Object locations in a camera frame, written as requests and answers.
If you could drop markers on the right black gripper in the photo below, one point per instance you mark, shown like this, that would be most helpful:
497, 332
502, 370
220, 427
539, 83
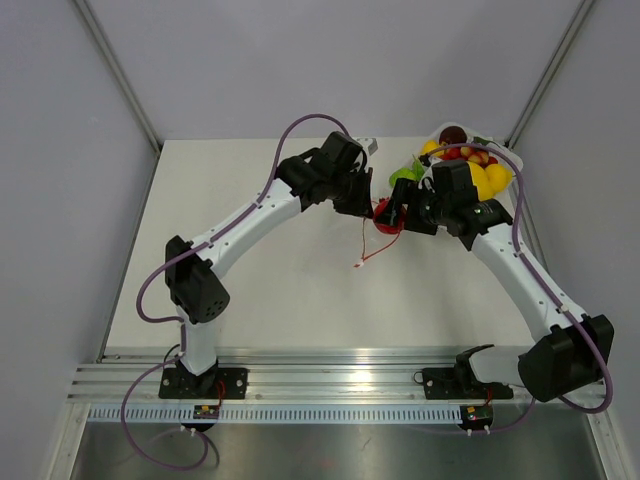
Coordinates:
413, 194

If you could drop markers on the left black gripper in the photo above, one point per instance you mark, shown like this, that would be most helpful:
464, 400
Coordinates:
362, 206

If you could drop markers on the red apple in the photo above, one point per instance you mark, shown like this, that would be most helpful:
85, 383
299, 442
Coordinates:
386, 220

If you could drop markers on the clear zip bag orange zipper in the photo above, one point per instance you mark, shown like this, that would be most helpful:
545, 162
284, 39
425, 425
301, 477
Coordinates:
377, 237

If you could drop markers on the green cabbage-like vegetable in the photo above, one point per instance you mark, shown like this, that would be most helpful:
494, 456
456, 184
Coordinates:
402, 173

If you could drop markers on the yellow mango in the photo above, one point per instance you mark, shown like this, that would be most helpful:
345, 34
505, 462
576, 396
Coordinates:
481, 182

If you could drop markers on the green grape bunch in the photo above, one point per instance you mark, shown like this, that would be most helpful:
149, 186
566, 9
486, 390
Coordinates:
420, 165

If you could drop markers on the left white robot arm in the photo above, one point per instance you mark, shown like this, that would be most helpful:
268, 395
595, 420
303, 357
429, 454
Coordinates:
194, 280

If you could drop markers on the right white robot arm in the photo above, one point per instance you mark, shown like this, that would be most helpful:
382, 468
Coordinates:
570, 348

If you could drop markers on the small yellow pear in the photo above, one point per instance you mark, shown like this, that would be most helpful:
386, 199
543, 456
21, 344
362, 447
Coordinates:
432, 148

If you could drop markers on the dark red plum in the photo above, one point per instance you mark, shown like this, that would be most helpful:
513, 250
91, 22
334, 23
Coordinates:
452, 135

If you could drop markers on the strawberry cluster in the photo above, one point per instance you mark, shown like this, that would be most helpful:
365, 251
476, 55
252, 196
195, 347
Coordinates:
469, 154

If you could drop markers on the yellow lemon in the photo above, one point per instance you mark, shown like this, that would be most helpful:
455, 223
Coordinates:
499, 177

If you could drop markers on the white plastic fruit basket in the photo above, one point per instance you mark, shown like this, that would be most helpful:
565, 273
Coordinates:
488, 144

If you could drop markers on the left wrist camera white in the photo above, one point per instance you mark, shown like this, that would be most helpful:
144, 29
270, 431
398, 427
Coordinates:
369, 144

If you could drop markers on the aluminium mounting rail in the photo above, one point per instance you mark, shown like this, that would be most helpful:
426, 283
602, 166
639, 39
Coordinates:
286, 376

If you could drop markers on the right aluminium frame post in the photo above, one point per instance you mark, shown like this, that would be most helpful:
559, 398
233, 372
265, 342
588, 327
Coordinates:
554, 64

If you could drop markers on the aluminium frame post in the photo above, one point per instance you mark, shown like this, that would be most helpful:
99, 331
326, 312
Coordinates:
554, 64
107, 53

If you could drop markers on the left aluminium frame post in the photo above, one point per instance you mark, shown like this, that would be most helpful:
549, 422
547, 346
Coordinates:
107, 53

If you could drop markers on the white slotted cable duct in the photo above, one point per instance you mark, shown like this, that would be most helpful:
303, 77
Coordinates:
278, 414

